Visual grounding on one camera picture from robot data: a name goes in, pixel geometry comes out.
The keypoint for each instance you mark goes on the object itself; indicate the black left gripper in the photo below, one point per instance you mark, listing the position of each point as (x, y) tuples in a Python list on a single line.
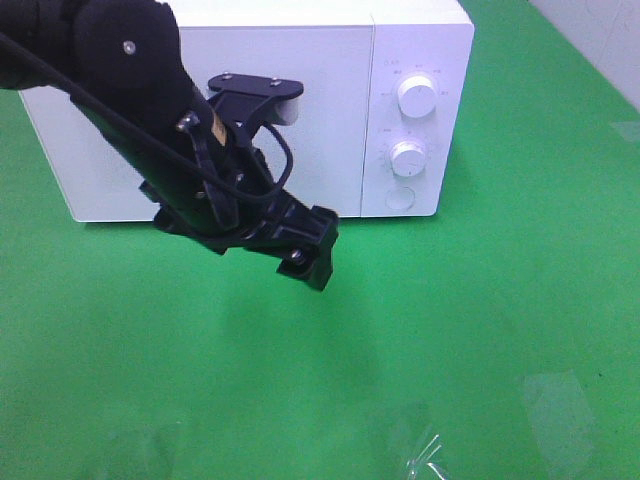
[(222, 195)]

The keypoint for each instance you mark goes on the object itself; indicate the clear tape piece on table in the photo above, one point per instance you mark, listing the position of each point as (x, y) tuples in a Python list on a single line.
[(424, 460)]

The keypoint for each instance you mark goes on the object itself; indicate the white microwave oven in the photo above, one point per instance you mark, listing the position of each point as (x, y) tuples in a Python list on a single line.
[(433, 37)]

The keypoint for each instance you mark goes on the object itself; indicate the white microwave knob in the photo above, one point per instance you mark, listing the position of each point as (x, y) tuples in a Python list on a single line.
[(408, 158), (416, 95)]

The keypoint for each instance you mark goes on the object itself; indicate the round microwave door button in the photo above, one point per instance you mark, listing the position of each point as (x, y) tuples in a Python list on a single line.
[(400, 198)]

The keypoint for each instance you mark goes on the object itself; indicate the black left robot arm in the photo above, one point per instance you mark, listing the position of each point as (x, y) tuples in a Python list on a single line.
[(120, 64)]

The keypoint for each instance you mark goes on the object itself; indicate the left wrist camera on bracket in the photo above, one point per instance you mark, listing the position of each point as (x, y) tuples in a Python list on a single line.
[(249, 98)]

